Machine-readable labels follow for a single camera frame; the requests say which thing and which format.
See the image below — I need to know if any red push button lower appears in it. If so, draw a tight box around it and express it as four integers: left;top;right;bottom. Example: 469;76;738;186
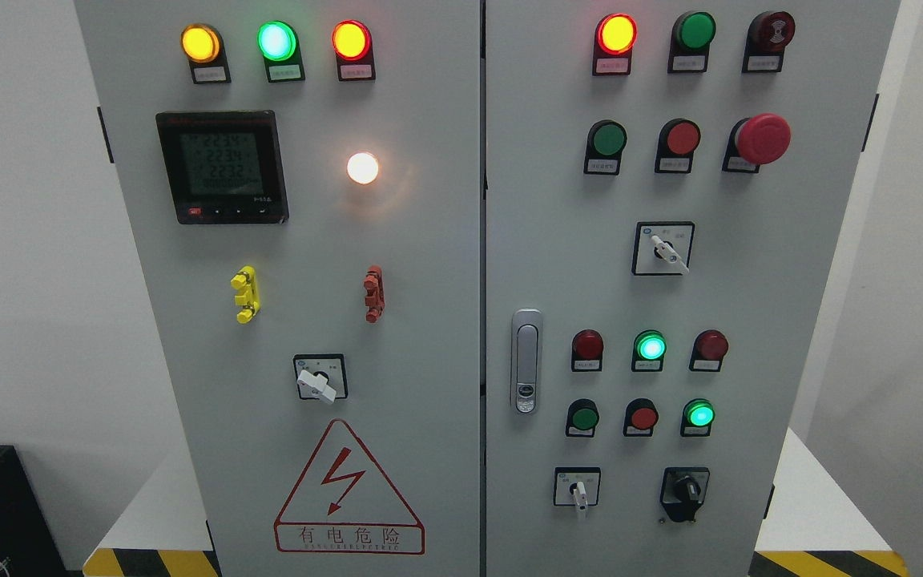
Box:
623;398;659;438

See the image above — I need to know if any red push button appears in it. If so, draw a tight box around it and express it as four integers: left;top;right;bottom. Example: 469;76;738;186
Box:
655;118;702;174
623;398;659;438

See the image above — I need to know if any silver cabinet door handle lock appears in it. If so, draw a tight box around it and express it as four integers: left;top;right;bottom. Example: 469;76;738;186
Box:
510;309;542;415

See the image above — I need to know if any green indicator light top left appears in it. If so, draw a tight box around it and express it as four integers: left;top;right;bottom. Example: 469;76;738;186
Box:
256;21;305;83

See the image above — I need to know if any red lit indicator right door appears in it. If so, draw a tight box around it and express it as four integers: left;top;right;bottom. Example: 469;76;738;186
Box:
592;12;638;76

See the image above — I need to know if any black digital power meter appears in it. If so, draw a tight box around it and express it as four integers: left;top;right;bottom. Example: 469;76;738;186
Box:
156;110;289;225

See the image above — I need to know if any grey right cabinet door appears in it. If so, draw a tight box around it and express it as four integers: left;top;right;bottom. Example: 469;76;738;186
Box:
485;1;900;576

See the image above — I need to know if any white selector switch lower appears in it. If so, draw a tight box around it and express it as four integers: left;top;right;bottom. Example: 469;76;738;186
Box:
553;466;602;521

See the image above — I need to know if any green push button upper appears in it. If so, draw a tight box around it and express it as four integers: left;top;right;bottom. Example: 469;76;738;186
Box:
583;119;627;176

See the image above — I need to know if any green push button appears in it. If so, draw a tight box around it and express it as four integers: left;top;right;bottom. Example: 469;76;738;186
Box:
565;398;600;438
583;119;627;176

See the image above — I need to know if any red indicator light left door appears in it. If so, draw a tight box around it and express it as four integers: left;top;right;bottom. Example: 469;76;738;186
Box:
331;19;375;82

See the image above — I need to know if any red push button upper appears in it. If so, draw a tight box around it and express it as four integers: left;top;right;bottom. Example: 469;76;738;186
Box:
655;118;702;174

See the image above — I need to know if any grey cabinet door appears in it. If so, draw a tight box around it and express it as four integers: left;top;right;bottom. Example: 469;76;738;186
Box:
485;1;900;576
75;1;482;576

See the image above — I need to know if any red electrical hazard warning sticker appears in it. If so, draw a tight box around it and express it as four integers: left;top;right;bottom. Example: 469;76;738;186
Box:
272;418;425;555

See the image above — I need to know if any green push button lower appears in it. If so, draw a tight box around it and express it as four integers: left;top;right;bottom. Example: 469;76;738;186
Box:
565;398;600;438

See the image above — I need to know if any green lit indicator middle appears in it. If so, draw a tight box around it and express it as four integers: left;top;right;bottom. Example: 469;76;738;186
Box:
631;329;667;372

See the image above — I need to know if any grey left cabinet door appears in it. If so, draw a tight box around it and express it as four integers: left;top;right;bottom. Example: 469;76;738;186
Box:
75;1;482;576

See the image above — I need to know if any green illuminated button lower right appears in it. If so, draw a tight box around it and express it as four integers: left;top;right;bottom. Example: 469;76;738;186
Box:
680;398;715;438

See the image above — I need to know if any green indicator top right door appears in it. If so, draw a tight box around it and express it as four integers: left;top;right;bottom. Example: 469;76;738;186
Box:
667;11;715;74

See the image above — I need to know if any black rotary knob switch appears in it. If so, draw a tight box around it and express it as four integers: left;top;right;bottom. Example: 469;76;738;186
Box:
659;467;711;523

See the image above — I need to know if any red emergency stop mushroom button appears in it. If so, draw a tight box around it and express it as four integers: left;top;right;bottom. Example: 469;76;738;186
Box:
722;113;792;174

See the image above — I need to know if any white selector switch left door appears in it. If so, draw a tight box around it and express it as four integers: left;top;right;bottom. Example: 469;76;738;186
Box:
293;353;349;405

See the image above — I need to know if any yellow indicator light top left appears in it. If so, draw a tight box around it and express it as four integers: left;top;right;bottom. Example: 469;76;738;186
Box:
180;22;231;84

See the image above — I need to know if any red indicator middle right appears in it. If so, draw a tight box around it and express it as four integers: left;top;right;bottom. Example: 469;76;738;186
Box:
688;329;729;373

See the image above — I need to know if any white selector switch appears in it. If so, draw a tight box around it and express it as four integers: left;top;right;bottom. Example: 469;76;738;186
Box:
631;220;695;276
553;466;602;521

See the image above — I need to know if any dark red indicator middle left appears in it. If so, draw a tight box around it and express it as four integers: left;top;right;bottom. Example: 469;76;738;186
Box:
570;329;604;373

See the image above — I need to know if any white selector switch upper right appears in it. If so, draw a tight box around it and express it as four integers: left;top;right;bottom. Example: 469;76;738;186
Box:
631;220;695;276

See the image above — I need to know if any white glowing indicator lamp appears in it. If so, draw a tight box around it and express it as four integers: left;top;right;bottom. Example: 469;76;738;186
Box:
345;152;381;185

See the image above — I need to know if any dark red buzzer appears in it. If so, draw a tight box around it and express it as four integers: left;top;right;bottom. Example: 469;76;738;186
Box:
741;10;796;74

